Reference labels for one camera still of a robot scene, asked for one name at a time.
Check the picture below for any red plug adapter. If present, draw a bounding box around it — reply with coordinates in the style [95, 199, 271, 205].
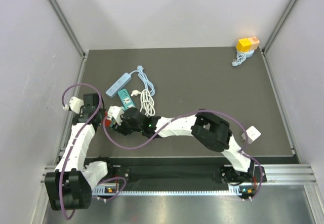
[104, 116, 115, 127]

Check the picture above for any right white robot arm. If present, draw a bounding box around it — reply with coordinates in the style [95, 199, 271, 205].
[112, 107, 255, 184]

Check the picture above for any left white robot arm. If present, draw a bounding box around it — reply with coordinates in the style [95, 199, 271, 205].
[44, 93, 115, 211]

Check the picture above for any white cube plug adapter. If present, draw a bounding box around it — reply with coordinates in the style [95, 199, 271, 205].
[241, 126, 261, 144]

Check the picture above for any yellow cube socket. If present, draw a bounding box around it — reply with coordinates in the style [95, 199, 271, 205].
[235, 38, 252, 52]

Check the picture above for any orange cube socket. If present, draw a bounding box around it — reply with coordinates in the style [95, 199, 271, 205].
[248, 36, 260, 50]

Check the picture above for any teal rectangular power strip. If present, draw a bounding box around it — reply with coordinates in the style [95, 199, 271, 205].
[118, 89, 135, 109]

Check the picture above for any light blue power strip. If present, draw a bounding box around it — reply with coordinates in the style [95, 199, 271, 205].
[105, 72, 132, 98]

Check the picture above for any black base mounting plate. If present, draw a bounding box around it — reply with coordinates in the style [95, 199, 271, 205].
[101, 164, 262, 184]

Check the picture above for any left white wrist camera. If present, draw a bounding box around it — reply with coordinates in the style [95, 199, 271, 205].
[63, 96, 84, 114]

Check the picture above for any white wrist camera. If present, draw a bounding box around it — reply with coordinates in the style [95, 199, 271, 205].
[106, 106, 125, 125]
[63, 96, 84, 114]

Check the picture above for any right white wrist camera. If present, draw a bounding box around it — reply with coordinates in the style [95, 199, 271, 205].
[106, 106, 125, 125]

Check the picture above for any white coiled power cable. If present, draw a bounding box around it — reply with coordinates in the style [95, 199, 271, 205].
[130, 89, 155, 117]

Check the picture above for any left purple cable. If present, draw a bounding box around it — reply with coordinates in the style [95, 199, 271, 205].
[58, 83, 127, 221]

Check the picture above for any purple cable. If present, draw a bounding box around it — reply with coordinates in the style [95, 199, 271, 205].
[102, 109, 266, 202]
[58, 83, 127, 221]

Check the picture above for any light blue power cable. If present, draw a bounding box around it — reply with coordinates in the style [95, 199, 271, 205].
[130, 65, 155, 95]

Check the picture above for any grey slotted cable duct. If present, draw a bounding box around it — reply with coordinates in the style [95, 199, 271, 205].
[91, 185, 244, 197]

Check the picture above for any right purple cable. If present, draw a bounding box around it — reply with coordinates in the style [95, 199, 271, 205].
[102, 109, 266, 202]

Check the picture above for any blue coiled cable with plug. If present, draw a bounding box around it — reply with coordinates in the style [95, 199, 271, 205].
[230, 49, 254, 67]

